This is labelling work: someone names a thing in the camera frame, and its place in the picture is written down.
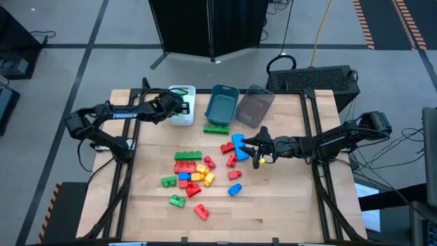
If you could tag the black perforated computer case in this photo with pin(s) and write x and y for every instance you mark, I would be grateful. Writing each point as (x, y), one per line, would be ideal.
(314, 80)

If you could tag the red two-stud block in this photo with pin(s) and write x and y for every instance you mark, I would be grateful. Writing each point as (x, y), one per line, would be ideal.
(201, 212)
(193, 190)
(227, 148)
(231, 160)
(210, 163)

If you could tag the black hazard-edged floor mat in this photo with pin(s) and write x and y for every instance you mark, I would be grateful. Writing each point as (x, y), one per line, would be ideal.
(385, 20)
(68, 212)

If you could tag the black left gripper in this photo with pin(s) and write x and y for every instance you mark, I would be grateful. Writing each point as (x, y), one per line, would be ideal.
(170, 106)

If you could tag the black equipment case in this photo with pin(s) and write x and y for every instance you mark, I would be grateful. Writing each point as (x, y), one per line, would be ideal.
(7, 106)

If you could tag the blue one-stud block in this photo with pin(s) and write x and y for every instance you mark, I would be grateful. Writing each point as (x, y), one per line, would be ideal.
(184, 176)
(235, 190)

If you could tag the black desk furniture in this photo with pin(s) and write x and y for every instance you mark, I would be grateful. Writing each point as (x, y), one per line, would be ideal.
(420, 222)

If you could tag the black aluminium table frame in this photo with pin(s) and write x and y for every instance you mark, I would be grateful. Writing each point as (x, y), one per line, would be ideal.
(290, 91)

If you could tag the red four-stud block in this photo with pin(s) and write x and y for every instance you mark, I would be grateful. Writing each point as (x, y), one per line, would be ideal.
(184, 167)

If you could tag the black room divider panel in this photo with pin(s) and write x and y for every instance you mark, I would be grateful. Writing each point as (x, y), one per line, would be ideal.
(184, 24)

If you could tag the green two-stud block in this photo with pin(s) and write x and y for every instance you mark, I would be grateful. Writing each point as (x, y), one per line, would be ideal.
(168, 181)
(177, 201)

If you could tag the yellow one-stud block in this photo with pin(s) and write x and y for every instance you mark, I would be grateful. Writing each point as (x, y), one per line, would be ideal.
(197, 176)
(209, 179)
(202, 169)

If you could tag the white plastic bin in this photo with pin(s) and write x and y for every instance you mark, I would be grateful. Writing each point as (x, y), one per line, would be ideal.
(186, 121)

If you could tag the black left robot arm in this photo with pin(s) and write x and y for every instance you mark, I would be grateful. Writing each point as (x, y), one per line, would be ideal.
(123, 115)

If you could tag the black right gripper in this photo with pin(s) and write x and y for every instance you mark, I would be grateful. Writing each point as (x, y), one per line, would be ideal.
(283, 147)

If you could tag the white paper sheet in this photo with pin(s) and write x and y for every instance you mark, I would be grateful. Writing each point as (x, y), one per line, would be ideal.
(370, 218)

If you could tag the clear grey plastic bin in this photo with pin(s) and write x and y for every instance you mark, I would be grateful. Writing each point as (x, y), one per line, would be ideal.
(254, 106)

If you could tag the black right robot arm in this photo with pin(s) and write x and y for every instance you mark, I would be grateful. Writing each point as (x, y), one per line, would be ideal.
(334, 140)

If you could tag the black side desk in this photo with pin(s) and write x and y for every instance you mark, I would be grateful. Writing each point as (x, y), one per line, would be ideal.
(17, 41)

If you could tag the green four-stud block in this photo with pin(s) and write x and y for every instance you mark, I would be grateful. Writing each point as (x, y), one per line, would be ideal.
(179, 91)
(187, 156)
(216, 130)

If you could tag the blue four-stud block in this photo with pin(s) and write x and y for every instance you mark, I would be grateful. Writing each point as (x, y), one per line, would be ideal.
(239, 152)

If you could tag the teal plastic bin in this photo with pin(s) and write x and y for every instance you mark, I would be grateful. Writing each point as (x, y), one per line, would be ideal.
(222, 106)

